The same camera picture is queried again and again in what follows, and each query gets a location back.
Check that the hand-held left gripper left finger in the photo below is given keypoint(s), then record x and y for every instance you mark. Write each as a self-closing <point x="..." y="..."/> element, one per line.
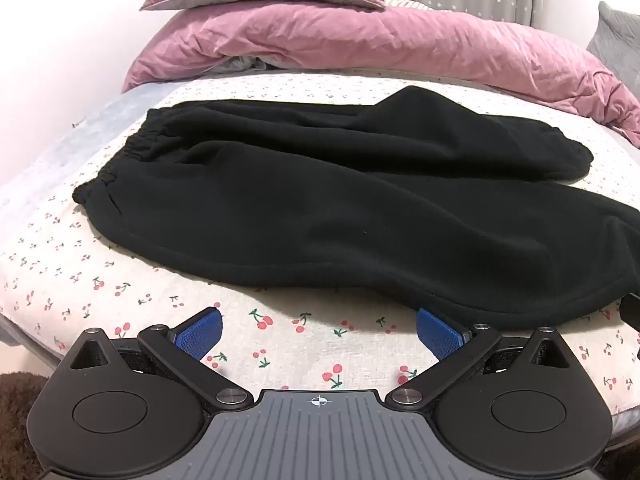
<point x="202" y="332"/>

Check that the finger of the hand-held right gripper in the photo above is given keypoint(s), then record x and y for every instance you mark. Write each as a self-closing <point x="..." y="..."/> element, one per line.
<point x="632" y="312"/>

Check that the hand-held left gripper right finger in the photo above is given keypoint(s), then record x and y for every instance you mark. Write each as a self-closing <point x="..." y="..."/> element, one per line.
<point x="437" y="332"/>

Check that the black fleece pants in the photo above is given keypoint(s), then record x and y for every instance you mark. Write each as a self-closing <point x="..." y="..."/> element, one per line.
<point x="310" y="200"/>

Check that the cherry print bed sheet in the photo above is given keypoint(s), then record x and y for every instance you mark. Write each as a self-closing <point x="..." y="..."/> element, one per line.
<point x="310" y="345"/>

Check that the brown fluffy rug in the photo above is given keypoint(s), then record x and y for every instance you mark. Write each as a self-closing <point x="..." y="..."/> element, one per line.
<point x="22" y="410"/>

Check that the grey bed sheet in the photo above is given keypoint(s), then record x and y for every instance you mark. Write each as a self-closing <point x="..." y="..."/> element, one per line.
<point x="95" y="125"/>

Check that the grey quilted cushion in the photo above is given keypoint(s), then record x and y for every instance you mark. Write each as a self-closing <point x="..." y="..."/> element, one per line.
<point x="617" y="40"/>

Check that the pink duvet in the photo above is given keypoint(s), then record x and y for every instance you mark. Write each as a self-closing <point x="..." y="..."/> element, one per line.
<point x="400" y="45"/>

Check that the striped cloth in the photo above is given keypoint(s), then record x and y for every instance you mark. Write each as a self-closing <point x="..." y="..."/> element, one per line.
<point x="407" y="2"/>

